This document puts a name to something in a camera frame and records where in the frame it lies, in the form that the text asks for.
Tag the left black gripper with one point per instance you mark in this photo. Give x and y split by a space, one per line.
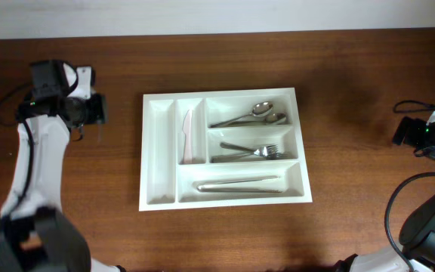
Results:
98 102

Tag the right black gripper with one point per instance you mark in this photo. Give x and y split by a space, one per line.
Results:
412 137

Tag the white plastic knife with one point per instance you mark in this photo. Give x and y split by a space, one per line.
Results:
187 130

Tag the steel spoon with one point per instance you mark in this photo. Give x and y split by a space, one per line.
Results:
272 119
258 110

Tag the steel fork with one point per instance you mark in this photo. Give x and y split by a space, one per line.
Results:
264 151
233 157

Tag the small steel teaspoon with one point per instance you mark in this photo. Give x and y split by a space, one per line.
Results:
99 133

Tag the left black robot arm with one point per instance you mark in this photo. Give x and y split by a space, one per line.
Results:
35 235

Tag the steel fork in tray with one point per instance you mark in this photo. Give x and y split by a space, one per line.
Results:
264 151

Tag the white plastic cutlery tray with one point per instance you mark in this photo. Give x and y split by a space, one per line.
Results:
166 183

